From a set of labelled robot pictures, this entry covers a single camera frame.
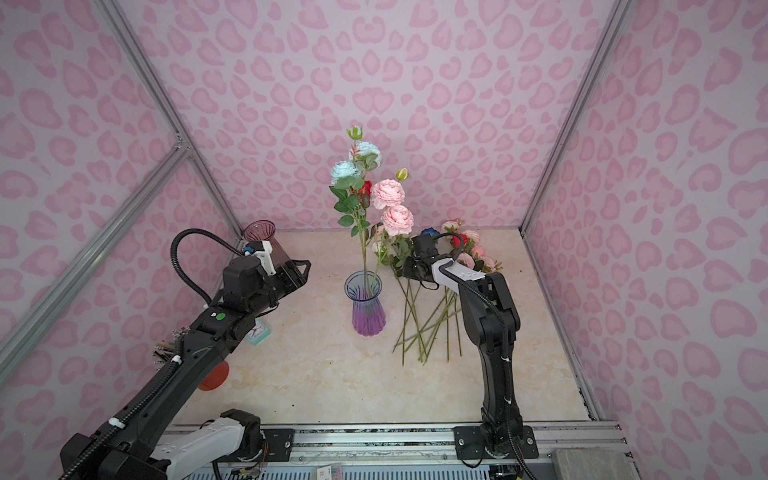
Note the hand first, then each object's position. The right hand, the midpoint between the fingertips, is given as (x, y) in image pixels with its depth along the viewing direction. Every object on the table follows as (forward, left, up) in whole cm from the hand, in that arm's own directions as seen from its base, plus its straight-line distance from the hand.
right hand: (410, 266), depth 103 cm
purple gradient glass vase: (-17, +13, -3) cm, 22 cm away
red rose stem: (+10, -17, +2) cm, 20 cm away
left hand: (-17, +27, +23) cm, 40 cm away
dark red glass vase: (+3, +47, +14) cm, 49 cm away
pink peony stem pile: (-16, -7, -5) cm, 18 cm away
